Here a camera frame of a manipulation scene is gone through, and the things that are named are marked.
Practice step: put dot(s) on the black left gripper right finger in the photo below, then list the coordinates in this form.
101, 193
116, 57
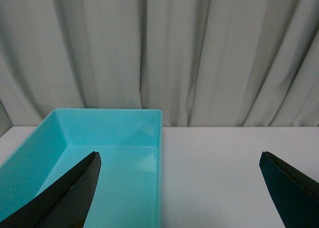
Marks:
294, 194

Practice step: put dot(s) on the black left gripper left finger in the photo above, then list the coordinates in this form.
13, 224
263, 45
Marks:
65, 203

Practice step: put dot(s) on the turquoise plastic storage box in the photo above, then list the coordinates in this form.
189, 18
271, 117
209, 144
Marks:
128, 191

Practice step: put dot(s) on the grey-white pleated curtain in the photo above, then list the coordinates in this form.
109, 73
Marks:
201, 62

